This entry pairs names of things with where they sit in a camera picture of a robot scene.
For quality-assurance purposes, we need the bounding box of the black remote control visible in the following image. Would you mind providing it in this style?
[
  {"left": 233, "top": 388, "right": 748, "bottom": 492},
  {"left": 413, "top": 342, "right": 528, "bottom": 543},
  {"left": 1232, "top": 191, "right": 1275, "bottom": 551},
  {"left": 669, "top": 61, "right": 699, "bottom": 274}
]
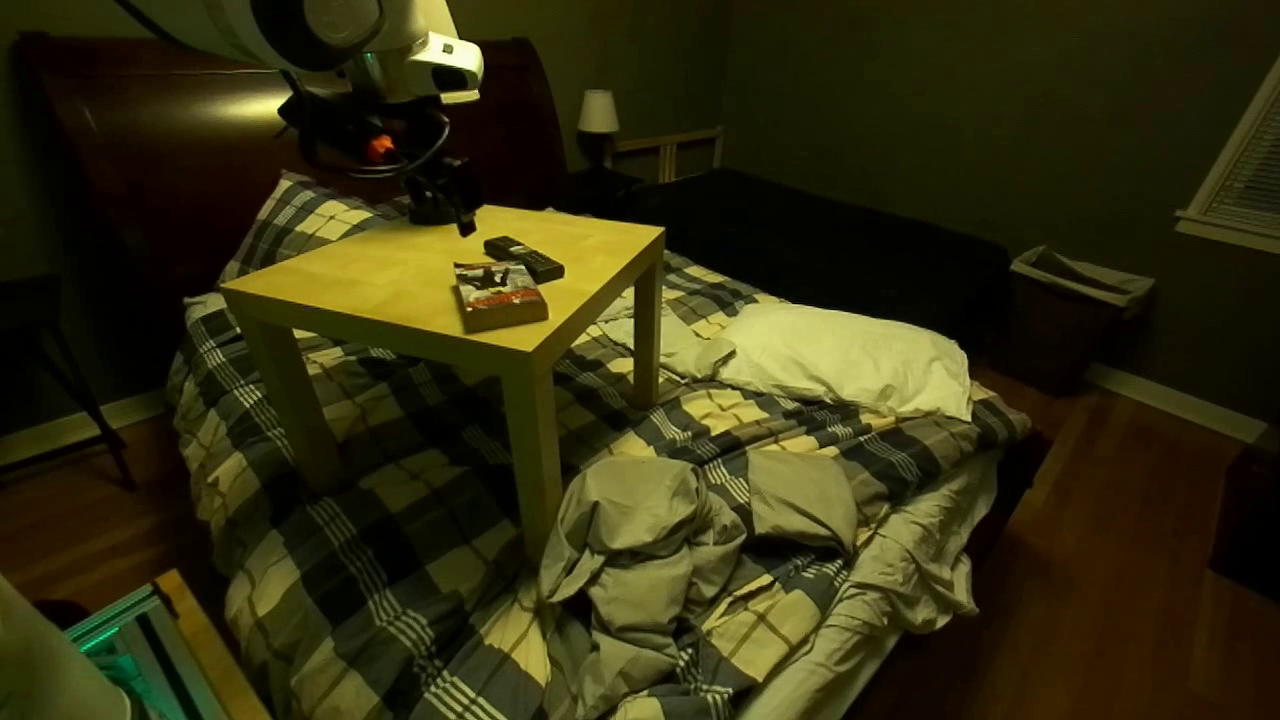
[{"left": 479, "top": 234, "right": 569, "bottom": 289}]

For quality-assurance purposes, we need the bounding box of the plaid duvet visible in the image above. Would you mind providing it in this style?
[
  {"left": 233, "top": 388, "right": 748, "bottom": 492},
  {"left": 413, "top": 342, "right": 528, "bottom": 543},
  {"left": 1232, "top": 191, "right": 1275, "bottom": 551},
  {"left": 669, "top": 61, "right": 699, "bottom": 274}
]
[{"left": 165, "top": 173, "right": 1036, "bottom": 720}]

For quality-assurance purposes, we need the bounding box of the light wooden side table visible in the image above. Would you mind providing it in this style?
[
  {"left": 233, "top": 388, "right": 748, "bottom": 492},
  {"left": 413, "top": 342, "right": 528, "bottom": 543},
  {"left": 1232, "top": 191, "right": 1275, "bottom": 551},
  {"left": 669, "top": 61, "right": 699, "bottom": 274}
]
[{"left": 216, "top": 199, "right": 673, "bottom": 564}]

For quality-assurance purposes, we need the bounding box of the dark wooden headboard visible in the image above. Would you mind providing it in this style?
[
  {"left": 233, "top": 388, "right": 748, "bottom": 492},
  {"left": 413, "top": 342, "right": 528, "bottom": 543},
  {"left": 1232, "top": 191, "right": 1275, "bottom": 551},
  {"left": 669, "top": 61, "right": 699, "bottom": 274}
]
[{"left": 10, "top": 33, "right": 571, "bottom": 312}]

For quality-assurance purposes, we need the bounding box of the dark low bench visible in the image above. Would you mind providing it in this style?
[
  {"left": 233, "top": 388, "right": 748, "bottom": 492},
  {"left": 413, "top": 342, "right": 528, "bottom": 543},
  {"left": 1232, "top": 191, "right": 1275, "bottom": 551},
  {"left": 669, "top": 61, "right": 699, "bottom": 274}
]
[{"left": 625, "top": 168, "right": 1013, "bottom": 352}]

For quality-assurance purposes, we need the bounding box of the white bed sheet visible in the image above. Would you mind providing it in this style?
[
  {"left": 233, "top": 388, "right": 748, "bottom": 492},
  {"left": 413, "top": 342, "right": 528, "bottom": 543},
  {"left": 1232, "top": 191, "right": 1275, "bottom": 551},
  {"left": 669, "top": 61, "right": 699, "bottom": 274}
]
[{"left": 736, "top": 445, "right": 1009, "bottom": 720}]

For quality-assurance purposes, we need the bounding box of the wooden board under platform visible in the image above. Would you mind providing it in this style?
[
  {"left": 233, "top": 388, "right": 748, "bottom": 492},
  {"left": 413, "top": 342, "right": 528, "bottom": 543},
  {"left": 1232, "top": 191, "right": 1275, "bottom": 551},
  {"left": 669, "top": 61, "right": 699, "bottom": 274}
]
[{"left": 150, "top": 568, "right": 273, "bottom": 720}]

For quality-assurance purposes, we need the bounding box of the white pillow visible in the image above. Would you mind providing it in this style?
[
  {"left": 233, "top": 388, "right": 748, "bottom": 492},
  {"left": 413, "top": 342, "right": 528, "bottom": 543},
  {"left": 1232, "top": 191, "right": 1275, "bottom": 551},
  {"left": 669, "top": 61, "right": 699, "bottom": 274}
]
[{"left": 725, "top": 299, "right": 979, "bottom": 423}]

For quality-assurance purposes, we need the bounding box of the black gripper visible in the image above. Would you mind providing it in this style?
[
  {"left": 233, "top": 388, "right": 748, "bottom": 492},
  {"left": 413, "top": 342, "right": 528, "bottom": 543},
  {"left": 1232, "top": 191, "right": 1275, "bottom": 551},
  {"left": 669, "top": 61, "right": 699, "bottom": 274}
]
[{"left": 275, "top": 83, "right": 483, "bottom": 241}]

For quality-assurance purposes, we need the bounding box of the black tripod stand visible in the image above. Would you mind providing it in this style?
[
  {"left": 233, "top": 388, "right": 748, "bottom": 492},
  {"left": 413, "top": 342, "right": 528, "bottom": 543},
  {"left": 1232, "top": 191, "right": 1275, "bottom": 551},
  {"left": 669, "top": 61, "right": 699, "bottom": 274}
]
[{"left": 0, "top": 274, "right": 138, "bottom": 492}]

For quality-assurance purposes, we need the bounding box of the white framed window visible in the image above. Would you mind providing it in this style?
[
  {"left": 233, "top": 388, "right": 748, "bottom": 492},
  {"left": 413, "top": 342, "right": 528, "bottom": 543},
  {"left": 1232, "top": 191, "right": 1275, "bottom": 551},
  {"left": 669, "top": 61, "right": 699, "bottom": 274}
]
[{"left": 1171, "top": 56, "right": 1280, "bottom": 257}]

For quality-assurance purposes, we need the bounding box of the table lamp with white shade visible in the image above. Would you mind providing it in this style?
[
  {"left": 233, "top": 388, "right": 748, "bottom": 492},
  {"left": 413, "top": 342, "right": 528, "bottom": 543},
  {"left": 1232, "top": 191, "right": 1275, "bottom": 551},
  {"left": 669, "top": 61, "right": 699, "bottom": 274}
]
[{"left": 571, "top": 83, "right": 625, "bottom": 173}]

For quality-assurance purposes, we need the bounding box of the light wooden nightstand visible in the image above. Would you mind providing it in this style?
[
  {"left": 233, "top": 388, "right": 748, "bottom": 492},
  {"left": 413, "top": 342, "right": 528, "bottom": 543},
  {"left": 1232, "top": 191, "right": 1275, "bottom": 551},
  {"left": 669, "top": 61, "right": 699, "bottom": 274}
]
[{"left": 608, "top": 126, "right": 731, "bottom": 187}]

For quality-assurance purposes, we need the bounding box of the dark square waste bin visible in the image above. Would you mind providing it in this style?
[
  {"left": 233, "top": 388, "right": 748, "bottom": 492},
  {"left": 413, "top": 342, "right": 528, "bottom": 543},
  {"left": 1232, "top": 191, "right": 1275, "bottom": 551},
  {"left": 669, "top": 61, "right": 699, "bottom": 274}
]
[{"left": 1005, "top": 241, "right": 1159, "bottom": 394}]

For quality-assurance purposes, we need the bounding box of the aluminium robot base platform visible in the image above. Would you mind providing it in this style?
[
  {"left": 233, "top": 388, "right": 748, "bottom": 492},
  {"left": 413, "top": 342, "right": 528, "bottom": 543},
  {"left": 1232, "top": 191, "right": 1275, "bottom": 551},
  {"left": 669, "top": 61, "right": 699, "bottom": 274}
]
[{"left": 61, "top": 579, "right": 233, "bottom": 720}]

